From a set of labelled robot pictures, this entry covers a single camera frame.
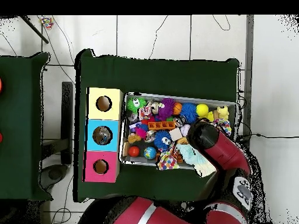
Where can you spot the polka dot paper napkin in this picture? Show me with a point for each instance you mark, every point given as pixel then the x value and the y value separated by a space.
pixel 167 162

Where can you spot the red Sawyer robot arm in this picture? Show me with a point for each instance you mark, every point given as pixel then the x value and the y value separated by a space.
pixel 224 151

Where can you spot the wooden three-hole box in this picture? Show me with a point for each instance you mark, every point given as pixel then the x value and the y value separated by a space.
pixel 93 112

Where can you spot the blue spiky ball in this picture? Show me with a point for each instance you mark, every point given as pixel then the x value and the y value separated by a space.
pixel 163 139

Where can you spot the purple spiky toy with eyes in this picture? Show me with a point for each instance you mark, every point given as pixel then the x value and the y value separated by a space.
pixel 166 109

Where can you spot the green spiky toy with eyes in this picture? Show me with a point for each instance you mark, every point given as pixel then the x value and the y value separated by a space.
pixel 134 104

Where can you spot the globe print ball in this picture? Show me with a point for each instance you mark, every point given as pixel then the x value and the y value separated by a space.
pixel 150 152

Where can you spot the crushed black can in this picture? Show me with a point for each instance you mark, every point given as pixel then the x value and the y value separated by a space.
pixel 179 121

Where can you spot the red rubber ball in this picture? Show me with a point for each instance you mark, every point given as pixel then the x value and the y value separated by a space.
pixel 134 151

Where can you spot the dark green tablecloth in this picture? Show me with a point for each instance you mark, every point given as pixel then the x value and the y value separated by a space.
pixel 163 77
pixel 18 116

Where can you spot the mint green cloth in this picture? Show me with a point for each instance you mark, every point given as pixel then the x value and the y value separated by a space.
pixel 191 155

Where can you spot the yellow smiley ball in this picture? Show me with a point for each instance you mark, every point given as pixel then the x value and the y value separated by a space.
pixel 202 110

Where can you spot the grey chair base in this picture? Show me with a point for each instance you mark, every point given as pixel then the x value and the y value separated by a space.
pixel 53 173

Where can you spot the small multicoloured toy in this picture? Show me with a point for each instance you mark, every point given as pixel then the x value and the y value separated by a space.
pixel 46 22

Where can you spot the black tripod leg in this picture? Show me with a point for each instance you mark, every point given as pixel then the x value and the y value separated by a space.
pixel 35 30

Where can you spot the small red object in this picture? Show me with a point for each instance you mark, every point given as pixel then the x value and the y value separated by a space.
pixel 0 137
pixel 0 85

